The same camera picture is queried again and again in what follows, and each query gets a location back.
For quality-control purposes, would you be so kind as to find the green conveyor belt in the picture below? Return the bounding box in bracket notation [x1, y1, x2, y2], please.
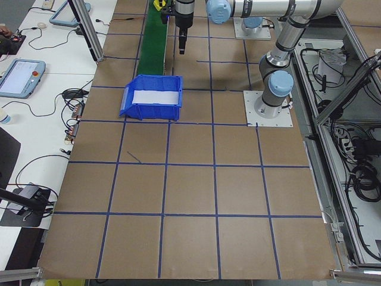
[136, 0, 171, 76]

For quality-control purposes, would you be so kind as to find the blue plastic storage bin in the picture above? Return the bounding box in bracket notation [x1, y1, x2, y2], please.
[119, 74, 183, 121]

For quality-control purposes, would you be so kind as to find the blue grey teach pendant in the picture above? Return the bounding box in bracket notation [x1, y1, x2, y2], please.
[49, 0, 92, 29]
[0, 58, 46, 100]

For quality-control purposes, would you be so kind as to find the brown circuit board strip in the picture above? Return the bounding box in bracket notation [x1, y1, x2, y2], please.
[64, 102, 85, 145]

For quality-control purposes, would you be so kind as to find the small red circuit board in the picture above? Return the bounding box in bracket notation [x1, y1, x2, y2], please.
[10, 33, 27, 51]

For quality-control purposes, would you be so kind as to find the black stand rod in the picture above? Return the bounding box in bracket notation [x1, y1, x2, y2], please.
[0, 187, 50, 211]

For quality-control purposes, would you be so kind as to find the aluminium profile bar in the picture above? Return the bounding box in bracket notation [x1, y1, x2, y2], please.
[0, 267, 44, 282]
[329, 268, 381, 281]

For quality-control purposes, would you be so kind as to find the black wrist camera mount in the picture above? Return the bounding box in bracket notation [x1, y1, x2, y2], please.
[160, 6, 173, 25]

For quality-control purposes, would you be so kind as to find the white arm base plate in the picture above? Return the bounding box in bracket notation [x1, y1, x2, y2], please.
[234, 17, 272, 41]
[243, 90, 294, 128]

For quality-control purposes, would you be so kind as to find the aluminium profile post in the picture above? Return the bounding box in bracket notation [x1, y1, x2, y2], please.
[67, 0, 105, 62]

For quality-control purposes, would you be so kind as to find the V-shaped aluminium frame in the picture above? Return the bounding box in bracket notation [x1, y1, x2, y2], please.
[285, 0, 381, 269]

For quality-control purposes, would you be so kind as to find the black cable coil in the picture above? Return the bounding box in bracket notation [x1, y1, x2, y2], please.
[344, 164, 379, 204]

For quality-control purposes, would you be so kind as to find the black camera stand base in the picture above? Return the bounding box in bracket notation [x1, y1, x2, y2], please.
[0, 185, 52, 229]

